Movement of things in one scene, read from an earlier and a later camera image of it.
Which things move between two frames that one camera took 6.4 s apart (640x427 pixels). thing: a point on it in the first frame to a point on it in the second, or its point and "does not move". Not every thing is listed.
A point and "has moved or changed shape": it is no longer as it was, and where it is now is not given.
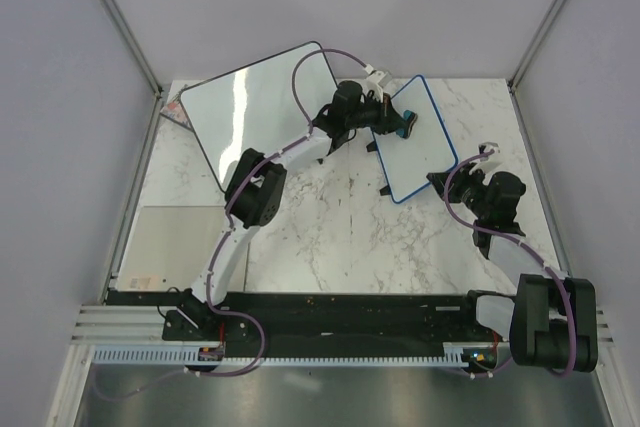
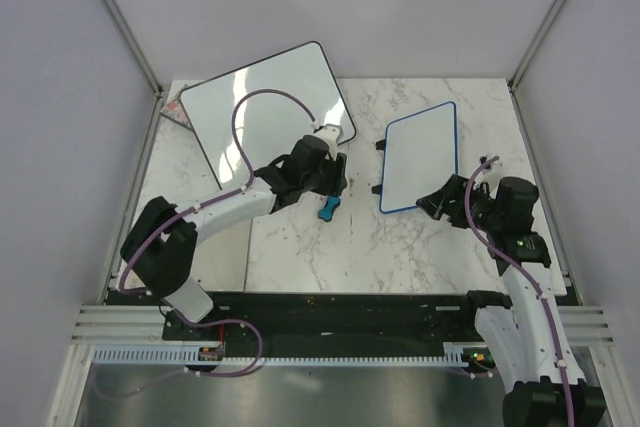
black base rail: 228,318 does not move
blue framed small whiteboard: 428,152 has moved or changed shape
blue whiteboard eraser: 411,117 to 327,212
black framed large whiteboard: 255,107 does not move
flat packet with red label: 175,111 does not move
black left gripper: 389,119 to 337,172
